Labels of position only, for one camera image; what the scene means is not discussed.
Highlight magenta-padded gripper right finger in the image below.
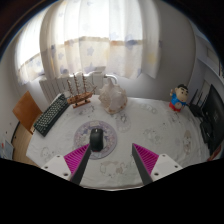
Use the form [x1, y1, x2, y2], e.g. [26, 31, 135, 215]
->
[131, 143, 184, 186]

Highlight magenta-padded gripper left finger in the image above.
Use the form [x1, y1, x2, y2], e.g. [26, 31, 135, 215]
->
[41, 143, 92, 186]

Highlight black computer mouse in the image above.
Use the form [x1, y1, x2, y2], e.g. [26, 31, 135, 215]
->
[89, 127, 105, 153]

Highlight round printed purple mouse pad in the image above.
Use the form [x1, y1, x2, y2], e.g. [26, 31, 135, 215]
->
[73, 119, 118, 160]

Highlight white printed tablecloth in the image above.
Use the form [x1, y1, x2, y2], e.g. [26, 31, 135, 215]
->
[25, 94, 214, 189]

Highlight black keyboard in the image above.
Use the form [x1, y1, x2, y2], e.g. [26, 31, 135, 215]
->
[32, 93, 71, 138]

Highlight wooden model sailing ship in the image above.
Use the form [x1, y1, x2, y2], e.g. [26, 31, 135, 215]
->
[65, 73, 98, 109]

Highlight small black box device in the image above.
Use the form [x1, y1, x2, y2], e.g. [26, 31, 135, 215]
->
[199, 119, 214, 144]

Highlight cartoon boy figurine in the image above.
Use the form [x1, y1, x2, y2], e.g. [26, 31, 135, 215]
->
[168, 83, 190, 113]

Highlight large white conch shell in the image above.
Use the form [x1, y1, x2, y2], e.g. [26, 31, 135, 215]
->
[98, 78, 129, 115]

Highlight wooden chair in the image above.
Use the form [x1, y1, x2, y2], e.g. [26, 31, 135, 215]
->
[12, 90, 43, 135]

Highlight white radiator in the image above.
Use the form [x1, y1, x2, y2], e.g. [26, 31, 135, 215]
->
[38, 71, 106, 104]

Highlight black monitor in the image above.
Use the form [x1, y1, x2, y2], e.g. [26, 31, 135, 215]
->
[201, 93, 224, 156]

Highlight sheer star-print curtain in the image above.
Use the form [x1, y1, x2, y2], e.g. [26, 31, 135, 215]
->
[16, 0, 161, 84]

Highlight white wall shelf unit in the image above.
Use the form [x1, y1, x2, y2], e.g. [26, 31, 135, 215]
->
[194, 33, 224, 78]

